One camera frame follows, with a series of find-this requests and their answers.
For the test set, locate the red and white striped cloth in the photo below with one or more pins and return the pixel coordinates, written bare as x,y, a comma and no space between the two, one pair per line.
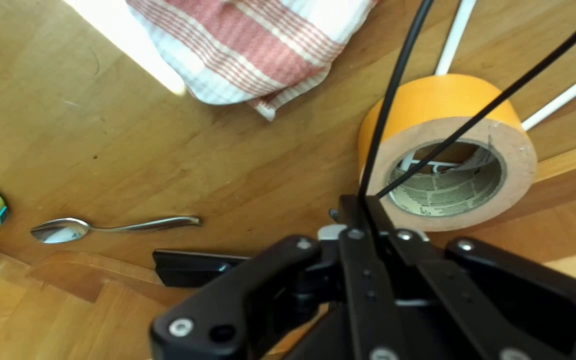
253,45

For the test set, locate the white rod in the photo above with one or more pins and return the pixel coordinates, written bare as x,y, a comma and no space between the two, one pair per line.
455,35
568,95

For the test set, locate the metal spoon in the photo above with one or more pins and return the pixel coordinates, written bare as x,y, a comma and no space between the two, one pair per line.
68,230

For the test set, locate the orange tape roll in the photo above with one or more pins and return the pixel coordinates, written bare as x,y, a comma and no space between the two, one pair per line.
438,105

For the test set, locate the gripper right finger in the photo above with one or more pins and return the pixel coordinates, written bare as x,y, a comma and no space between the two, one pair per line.
508,290

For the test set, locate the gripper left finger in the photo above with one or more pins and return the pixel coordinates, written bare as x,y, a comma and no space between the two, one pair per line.
248,290

